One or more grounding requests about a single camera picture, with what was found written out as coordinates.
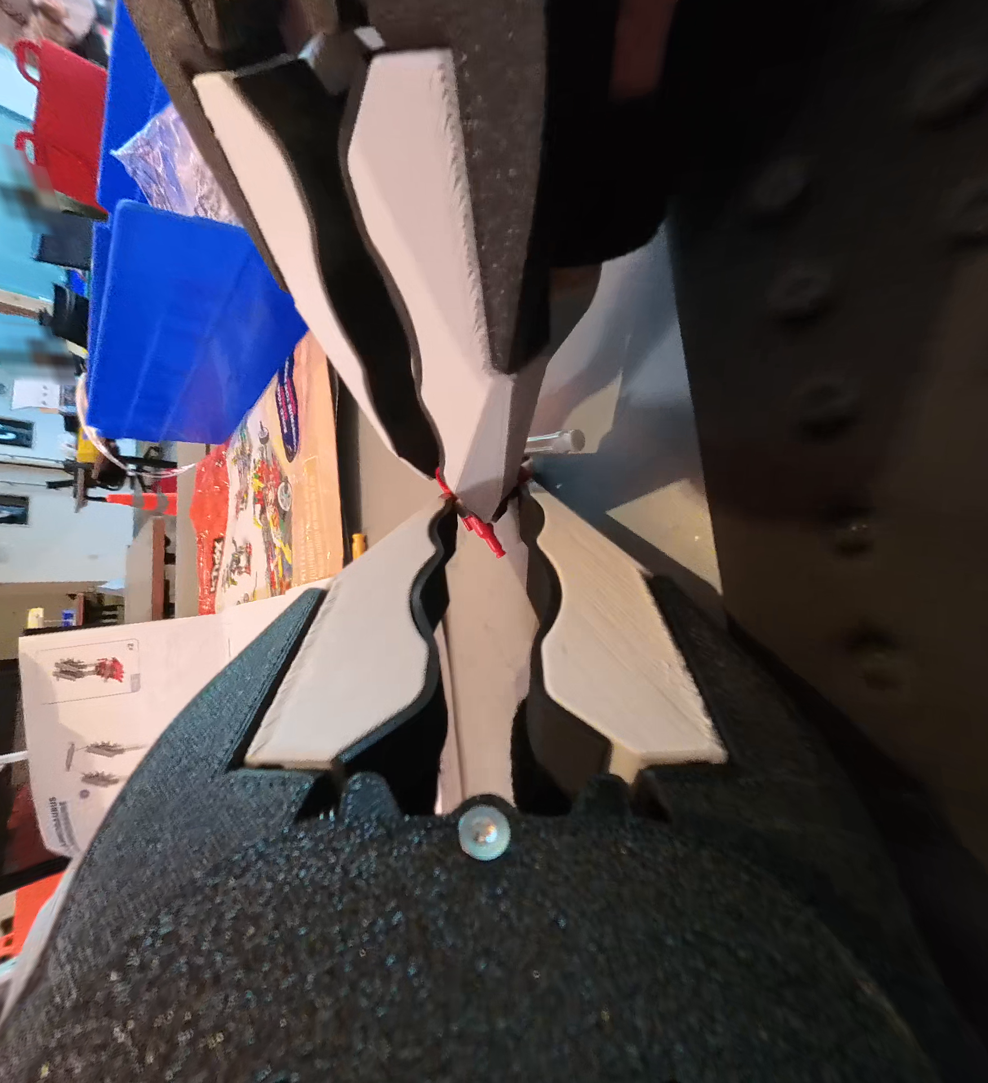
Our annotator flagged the red container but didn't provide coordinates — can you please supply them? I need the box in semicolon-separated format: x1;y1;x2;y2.
14;38;112;210

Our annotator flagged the blue plastic bin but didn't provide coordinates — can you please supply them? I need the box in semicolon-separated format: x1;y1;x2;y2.
86;0;309;445

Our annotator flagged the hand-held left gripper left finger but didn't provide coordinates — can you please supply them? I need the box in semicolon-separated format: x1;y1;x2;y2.
244;499;457;769

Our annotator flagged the orange and red toy bag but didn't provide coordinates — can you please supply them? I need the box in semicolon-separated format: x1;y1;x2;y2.
193;334;345;616

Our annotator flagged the clear plastic bag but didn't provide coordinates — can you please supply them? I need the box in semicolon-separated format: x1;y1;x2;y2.
113;105;243;227

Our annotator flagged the white printed instruction sheet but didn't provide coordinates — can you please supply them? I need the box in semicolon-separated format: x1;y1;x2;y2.
19;579;332;857

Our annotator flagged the short red plastic rod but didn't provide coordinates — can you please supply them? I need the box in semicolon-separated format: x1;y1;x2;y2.
460;512;508;560

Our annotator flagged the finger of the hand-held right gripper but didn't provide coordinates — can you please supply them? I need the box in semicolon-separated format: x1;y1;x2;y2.
192;56;455;487
340;46;548;521

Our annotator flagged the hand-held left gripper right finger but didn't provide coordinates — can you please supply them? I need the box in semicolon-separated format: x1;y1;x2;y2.
515;489;729;769

